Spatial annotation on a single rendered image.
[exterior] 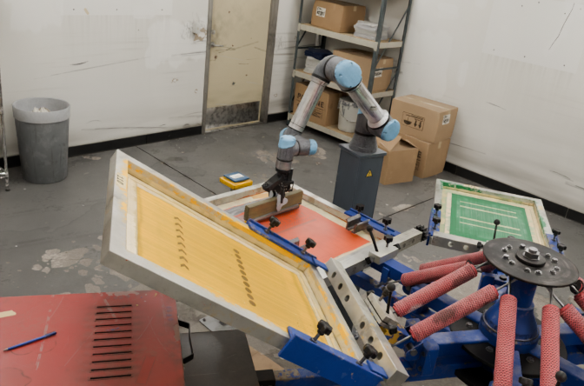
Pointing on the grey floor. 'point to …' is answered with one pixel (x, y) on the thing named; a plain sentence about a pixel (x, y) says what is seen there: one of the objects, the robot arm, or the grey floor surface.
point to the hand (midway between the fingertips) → (274, 207)
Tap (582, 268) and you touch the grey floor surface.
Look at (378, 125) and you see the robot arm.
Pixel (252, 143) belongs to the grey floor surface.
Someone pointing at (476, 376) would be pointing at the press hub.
